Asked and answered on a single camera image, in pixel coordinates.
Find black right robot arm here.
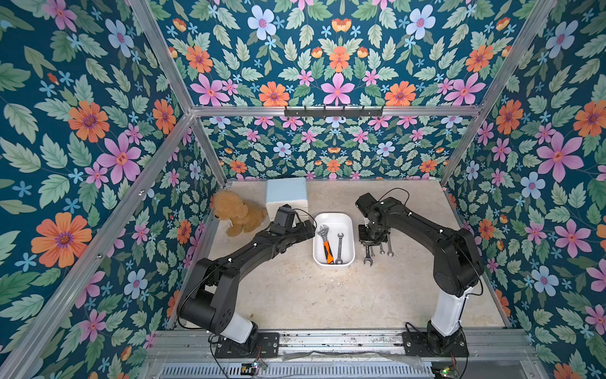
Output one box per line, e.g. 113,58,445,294
356,193,484,339

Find orange handled adjustable wrench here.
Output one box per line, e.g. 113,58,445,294
317,225,335,265

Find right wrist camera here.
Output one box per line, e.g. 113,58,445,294
355,193,377,218

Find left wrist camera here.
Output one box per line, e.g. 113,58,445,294
270,205,297,236

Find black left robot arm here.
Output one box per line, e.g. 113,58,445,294
177,220,316,344

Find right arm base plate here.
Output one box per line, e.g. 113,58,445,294
402,330,470,358

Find brown teddy bear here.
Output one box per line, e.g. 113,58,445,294
212,189,268,237

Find black hook rail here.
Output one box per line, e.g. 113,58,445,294
283,106,384,118

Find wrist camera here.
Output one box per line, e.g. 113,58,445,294
270,205,297,236
355,193,377,218

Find light blue box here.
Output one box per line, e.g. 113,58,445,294
266,178,309,221

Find white plastic storage box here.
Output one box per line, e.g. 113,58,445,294
312,213,356,268

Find aluminium front rail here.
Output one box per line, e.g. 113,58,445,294
140,328,548,378

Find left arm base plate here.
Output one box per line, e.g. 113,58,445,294
214,332,280,358

